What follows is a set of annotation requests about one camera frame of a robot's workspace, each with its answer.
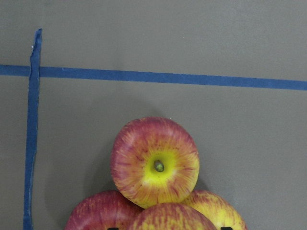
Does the lone red yellow apple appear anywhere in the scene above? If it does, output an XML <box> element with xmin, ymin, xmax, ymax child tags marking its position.
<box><xmin>127</xmin><ymin>203</ymin><xmax>216</xmax><ymax>230</ymax></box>

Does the right red yellow apple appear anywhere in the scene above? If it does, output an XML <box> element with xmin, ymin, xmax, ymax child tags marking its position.
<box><xmin>181</xmin><ymin>190</ymin><xmax>248</xmax><ymax>230</ymax></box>

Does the back red yellow apple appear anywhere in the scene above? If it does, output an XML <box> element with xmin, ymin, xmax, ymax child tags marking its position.
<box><xmin>64</xmin><ymin>190</ymin><xmax>143</xmax><ymax>230</ymax></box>

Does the front red yellow apple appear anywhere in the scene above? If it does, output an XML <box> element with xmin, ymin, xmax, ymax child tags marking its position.
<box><xmin>111</xmin><ymin>117</ymin><xmax>200</xmax><ymax>208</ymax></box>

